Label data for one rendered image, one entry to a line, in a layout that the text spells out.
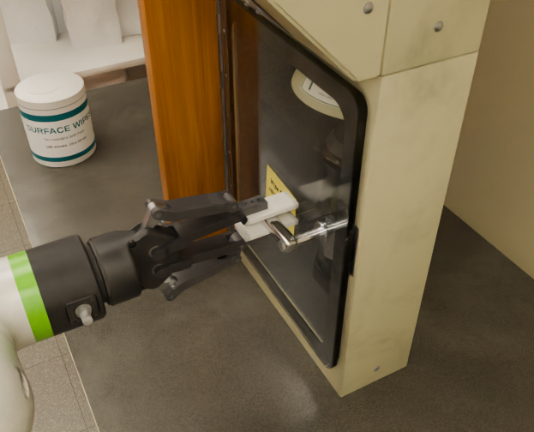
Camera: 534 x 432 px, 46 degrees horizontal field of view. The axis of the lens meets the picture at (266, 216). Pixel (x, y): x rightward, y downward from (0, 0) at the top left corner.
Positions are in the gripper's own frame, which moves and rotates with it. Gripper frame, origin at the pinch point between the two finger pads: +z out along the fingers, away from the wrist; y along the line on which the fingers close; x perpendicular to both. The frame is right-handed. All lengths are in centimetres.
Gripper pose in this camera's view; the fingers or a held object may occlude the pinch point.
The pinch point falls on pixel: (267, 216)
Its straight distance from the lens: 72.8
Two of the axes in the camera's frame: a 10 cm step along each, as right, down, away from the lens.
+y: -0.2, -7.9, -6.1
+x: -4.7, -5.3, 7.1
